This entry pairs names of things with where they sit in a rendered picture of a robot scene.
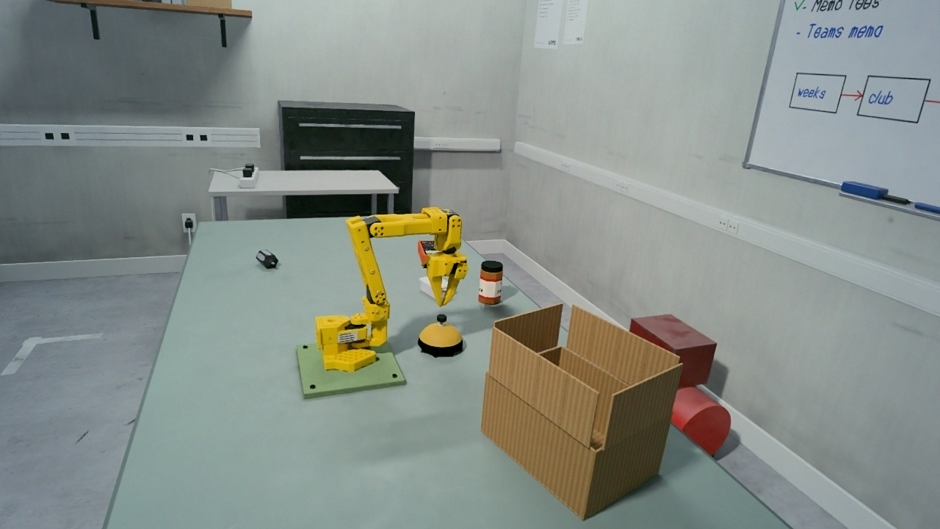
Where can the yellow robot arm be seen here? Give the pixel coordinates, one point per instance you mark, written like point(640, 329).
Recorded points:
point(338, 332)

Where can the yellow dome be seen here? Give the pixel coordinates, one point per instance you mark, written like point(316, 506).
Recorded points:
point(440, 339)

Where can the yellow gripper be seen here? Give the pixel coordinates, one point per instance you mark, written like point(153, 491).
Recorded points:
point(440, 264)

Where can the orange jar with black lid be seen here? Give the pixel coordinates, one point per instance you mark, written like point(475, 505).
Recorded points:
point(490, 282)

